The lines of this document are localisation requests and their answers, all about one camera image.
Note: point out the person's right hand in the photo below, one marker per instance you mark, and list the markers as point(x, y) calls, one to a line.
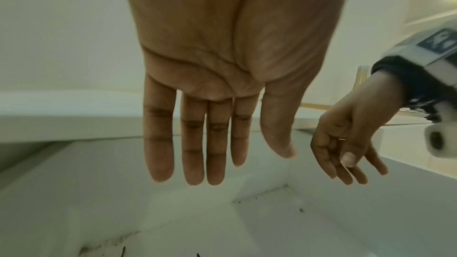
point(351, 109)

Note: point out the person's left hand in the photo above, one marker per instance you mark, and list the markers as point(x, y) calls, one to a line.
point(214, 38)

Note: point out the white open drawer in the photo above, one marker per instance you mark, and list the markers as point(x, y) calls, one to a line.
point(321, 216)

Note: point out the white wrist-mounted camera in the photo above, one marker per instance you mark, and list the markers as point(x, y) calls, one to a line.
point(433, 61)

